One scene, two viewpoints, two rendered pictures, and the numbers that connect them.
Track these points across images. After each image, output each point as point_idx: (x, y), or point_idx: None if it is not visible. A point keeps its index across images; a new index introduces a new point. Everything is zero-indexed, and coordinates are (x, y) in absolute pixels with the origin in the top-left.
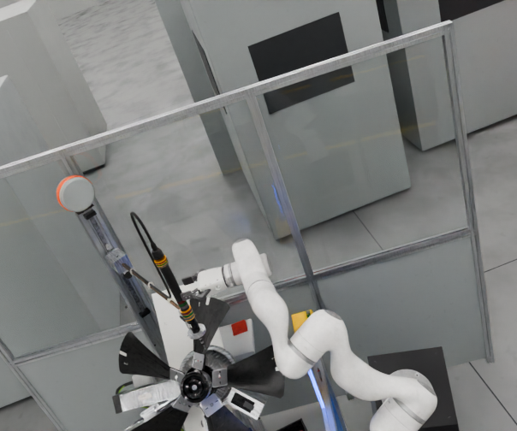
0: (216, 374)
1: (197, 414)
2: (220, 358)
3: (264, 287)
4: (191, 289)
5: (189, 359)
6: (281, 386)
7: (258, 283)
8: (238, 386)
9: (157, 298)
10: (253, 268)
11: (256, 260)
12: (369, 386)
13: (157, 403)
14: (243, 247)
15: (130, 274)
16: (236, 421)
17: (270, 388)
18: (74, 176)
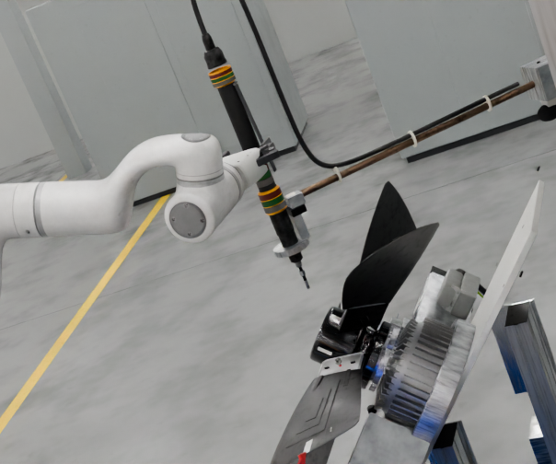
0: (352, 358)
1: None
2: (427, 369)
3: None
4: (527, 228)
5: (424, 319)
6: (279, 462)
7: (27, 184)
8: (305, 394)
9: (532, 196)
10: (107, 179)
11: (115, 172)
12: None
13: (401, 326)
14: (146, 141)
15: (540, 113)
16: (326, 446)
17: (283, 446)
18: None
